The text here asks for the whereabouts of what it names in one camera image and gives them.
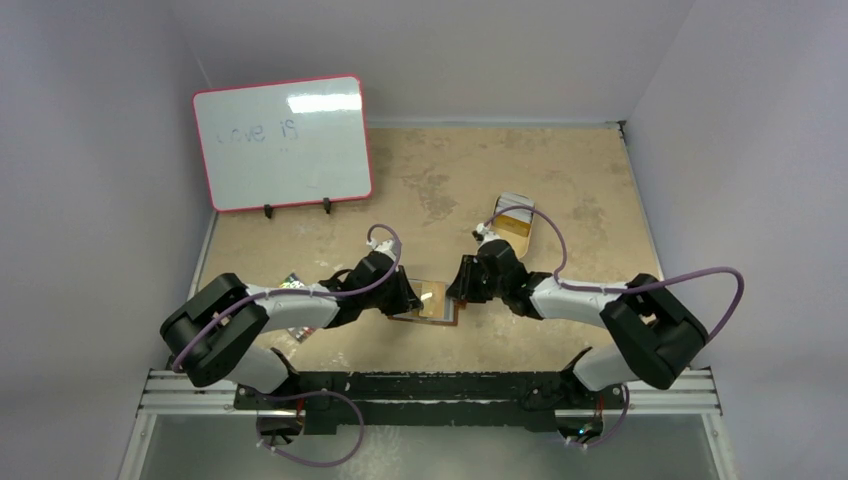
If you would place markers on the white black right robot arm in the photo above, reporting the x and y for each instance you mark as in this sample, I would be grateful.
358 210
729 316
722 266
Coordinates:
654 336

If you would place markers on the brown leather card holder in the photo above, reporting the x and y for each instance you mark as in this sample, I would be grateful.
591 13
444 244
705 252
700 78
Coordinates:
414 315

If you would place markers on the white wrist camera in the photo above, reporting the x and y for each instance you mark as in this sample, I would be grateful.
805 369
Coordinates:
483 234
389 247

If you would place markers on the aluminium rail frame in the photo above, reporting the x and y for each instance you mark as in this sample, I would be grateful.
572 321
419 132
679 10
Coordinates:
535 401

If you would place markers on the pink framed whiteboard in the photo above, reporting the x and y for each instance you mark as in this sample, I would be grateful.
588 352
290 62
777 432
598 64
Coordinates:
280 144

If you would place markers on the beige oval card tray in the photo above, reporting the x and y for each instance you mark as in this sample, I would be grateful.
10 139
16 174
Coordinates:
519 244

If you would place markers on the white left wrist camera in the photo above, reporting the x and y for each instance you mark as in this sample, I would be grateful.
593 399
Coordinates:
389 247

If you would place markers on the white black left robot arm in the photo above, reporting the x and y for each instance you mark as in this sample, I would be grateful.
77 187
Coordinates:
212 336

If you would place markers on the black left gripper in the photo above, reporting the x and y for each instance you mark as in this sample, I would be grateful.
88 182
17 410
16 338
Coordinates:
405 299

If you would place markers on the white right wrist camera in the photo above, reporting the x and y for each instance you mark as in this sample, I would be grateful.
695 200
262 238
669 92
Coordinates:
483 234

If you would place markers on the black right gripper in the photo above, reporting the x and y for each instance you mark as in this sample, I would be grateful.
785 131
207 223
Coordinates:
468 279

